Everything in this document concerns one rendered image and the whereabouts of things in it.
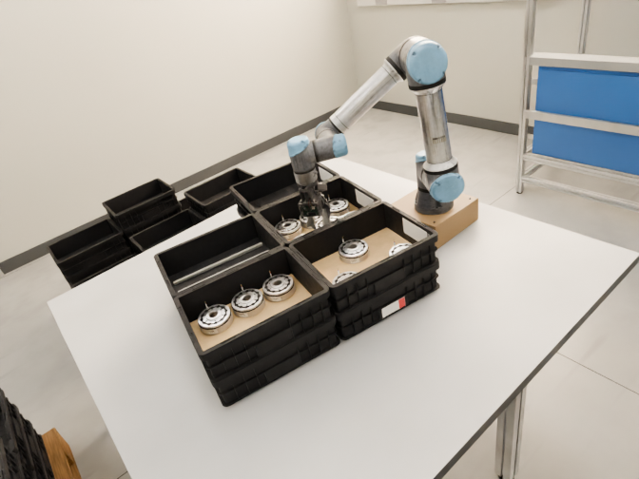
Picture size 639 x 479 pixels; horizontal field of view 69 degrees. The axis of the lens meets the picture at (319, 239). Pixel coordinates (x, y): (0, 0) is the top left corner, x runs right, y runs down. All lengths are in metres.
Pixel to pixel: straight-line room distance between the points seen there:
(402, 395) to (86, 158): 3.45
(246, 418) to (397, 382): 0.43
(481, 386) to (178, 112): 3.65
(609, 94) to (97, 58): 3.50
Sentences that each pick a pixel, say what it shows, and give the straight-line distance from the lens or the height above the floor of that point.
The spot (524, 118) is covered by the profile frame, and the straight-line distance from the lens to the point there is 3.31.
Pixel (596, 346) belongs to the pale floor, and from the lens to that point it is 2.49.
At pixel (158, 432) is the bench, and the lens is 1.47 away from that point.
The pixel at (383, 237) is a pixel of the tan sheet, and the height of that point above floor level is 0.83.
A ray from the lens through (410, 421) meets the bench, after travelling 1.29.
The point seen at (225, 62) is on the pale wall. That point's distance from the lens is 4.59.
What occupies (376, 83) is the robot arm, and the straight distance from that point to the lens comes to 1.62.
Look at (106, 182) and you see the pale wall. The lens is 4.33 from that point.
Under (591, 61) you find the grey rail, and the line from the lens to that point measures 3.03.
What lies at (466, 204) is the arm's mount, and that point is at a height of 0.80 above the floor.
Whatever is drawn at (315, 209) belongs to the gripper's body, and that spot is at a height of 0.99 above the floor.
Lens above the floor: 1.77
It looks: 33 degrees down
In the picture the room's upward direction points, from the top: 13 degrees counter-clockwise
